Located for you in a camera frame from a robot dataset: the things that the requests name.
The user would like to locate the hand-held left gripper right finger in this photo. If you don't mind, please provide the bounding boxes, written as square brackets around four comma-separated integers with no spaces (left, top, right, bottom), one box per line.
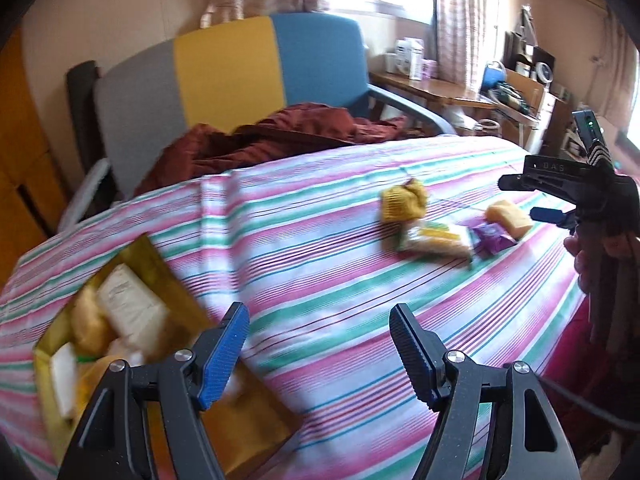
[389,303,583,480]

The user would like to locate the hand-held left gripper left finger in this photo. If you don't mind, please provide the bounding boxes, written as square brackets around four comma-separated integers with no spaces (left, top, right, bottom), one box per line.
[57,302,251,480]

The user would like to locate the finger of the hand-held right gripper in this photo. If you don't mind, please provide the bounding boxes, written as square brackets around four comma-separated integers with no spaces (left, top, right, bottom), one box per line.
[498,155,583,201]
[531,206,577,227]

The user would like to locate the orange yellow snack packet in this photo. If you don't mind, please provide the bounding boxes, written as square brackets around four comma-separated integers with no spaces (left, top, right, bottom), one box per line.
[485,199,535,241]

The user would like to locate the gold cardboard box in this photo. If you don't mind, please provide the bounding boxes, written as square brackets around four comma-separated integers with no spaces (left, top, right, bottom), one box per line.
[32,234,307,480]

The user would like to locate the person's right hand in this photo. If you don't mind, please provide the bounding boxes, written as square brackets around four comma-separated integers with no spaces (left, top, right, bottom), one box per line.
[564,230,640,296]

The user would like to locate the purple snack packet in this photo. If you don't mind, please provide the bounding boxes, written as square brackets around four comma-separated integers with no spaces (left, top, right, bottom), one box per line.
[470,222,519,257]

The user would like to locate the white cabinet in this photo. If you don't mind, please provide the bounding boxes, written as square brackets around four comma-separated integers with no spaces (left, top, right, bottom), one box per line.
[520,90,574,157]

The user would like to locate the cream carton box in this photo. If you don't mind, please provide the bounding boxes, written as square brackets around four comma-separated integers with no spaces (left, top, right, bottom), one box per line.
[95,264,171,356]

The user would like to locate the yellow green snack packet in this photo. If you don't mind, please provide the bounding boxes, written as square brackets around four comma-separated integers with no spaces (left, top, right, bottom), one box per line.
[395,220,475,264]

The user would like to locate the blue bucket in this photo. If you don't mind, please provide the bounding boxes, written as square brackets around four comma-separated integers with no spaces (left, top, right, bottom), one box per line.
[481,60,507,97]

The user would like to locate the black desk shelf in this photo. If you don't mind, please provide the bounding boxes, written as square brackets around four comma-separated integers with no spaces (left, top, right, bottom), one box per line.
[502,30,557,97]

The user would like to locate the striped pink green blanket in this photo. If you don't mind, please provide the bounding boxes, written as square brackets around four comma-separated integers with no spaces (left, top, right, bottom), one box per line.
[0,132,601,480]

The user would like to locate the yellow crinkled snack packet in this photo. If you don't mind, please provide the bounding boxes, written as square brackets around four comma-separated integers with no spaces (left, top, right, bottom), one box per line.
[378,180,430,225]

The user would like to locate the wooden desk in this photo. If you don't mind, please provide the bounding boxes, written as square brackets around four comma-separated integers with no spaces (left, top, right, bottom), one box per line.
[367,70,541,131]

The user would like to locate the red cloth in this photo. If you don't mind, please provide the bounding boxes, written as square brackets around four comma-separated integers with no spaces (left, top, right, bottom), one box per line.
[545,300,640,461]

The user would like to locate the white flat packet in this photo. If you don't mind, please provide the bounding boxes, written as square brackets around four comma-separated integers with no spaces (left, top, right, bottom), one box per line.
[50,342,82,422]

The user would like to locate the white carton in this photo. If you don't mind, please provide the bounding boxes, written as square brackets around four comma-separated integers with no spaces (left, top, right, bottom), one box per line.
[395,37,426,81]

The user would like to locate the maroon cloth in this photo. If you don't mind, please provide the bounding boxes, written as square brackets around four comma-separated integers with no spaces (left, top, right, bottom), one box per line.
[135,102,426,197]

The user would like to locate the wooden wardrobe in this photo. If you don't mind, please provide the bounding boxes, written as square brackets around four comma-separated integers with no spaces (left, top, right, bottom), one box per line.
[0,25,69,286]

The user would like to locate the black folded mat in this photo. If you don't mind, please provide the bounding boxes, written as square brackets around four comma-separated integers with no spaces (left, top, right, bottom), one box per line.
[66,60,119,206]

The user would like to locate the grey yellow blue armchair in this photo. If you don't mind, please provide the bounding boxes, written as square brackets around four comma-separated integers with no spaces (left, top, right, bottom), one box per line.
[60,14,458,231]

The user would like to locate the grey cable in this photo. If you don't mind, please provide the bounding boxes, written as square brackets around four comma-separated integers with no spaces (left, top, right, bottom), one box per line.
[540,377,640,432]

